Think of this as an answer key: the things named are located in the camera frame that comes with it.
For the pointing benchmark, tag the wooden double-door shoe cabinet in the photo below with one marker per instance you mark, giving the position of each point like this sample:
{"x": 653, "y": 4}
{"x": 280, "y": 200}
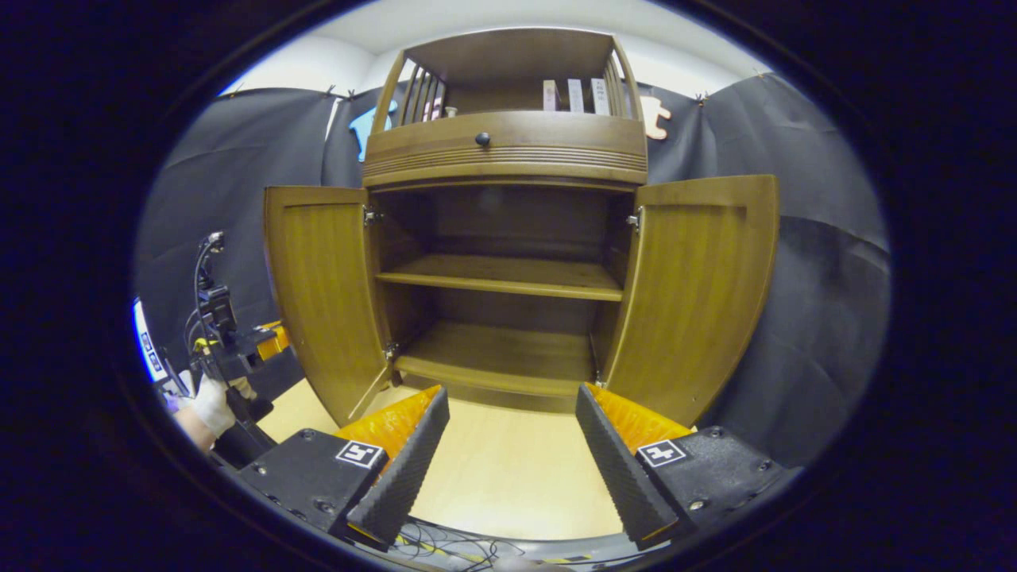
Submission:
{"x": 500, "y": 274}

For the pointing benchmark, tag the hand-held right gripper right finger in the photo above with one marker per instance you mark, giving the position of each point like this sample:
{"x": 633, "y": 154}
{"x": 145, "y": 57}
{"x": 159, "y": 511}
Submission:
{"x": 616, "y": 477}

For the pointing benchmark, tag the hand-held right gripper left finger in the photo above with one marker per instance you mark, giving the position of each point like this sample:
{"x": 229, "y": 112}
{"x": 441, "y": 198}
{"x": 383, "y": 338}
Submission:
{"x": 401, "y": 477}

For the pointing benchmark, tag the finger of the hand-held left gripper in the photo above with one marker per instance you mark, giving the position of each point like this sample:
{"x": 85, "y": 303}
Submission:
{"x": 272, "y": 342}

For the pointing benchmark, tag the white blue-edged panel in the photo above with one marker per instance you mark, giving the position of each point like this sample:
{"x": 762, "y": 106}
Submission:
{"x": 149, "y": 342}

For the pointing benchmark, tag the wooden shoe cabinet door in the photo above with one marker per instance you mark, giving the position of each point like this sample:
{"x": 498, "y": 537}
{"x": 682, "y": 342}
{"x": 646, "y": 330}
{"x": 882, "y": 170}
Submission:
{"x": 326, "y": 294}
{"x": 699, "y": 294}

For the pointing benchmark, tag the black backdrop cloth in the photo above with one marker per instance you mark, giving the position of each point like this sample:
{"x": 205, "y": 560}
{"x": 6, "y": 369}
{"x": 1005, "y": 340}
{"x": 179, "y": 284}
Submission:
{"x": 818, "y": 318}

